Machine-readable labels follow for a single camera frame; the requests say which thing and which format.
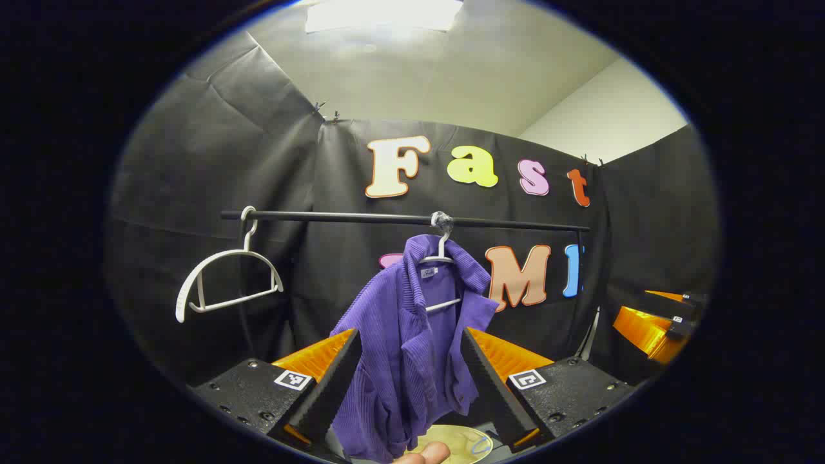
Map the ceiling light panel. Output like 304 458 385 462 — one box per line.
305 0 465 34

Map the black backdrop cloth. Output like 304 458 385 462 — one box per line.
106 29 719 413

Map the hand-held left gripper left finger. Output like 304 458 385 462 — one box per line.
187 327 363 455

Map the purple corduroy shirt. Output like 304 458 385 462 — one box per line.
329 233 500 464

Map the black clothes rack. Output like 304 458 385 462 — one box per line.
220 209 591 362

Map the pale yellow round disc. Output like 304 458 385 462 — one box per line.
412 424 494 464

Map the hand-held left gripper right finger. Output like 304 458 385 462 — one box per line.
460 325 637 453

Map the white clothes hanger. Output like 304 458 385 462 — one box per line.
175 205 285 324
420 227 463 314

